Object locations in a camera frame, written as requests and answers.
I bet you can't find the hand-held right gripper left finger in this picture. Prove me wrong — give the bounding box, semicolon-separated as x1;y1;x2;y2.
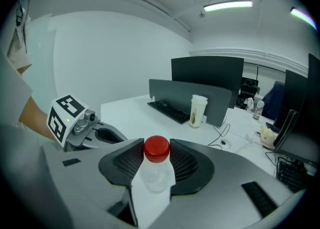
41;137;146;229

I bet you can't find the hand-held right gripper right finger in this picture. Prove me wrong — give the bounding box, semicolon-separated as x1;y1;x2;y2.
149;137;297;229

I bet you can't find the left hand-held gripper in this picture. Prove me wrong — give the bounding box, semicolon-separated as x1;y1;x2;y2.
46;94;129;153

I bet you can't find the bottle with red cap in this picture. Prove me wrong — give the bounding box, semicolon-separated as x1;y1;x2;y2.
138;135;176;194

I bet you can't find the person's left forearm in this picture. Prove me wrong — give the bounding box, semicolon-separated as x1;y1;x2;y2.
19;95;59;142

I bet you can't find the white table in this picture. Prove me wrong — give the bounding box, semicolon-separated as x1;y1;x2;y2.
99;94;313;228

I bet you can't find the pale yellow soft toy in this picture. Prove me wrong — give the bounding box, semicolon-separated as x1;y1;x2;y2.
259;125;277;147

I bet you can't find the small black keyboard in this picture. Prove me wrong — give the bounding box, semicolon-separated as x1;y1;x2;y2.
265;122;281;134

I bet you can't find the clear tumbler with white lid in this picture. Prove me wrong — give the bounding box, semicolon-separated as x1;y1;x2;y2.
189;94;209;129

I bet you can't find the small clear feeding bottle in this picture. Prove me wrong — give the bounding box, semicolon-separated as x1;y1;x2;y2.
252;99;265;120

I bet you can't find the grey desk divider panel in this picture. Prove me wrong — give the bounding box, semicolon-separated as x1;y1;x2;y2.
148;78;233;128

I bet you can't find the black office chair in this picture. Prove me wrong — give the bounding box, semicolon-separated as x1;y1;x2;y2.
236;76;261;110

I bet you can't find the blue office chair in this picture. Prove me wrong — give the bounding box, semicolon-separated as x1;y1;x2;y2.
261;80;286;120

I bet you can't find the large black monitor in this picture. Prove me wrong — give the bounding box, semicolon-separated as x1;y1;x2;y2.
272;52;320;165

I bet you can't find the wide black monitor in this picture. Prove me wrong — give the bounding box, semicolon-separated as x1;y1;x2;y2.
171;56;245;109

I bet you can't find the ceiling tube light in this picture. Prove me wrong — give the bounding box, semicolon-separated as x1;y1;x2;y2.
203;0;254;13
289;6;319;32

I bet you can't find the thin black desk cable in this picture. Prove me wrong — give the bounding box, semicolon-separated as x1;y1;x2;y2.
208;116;231;148

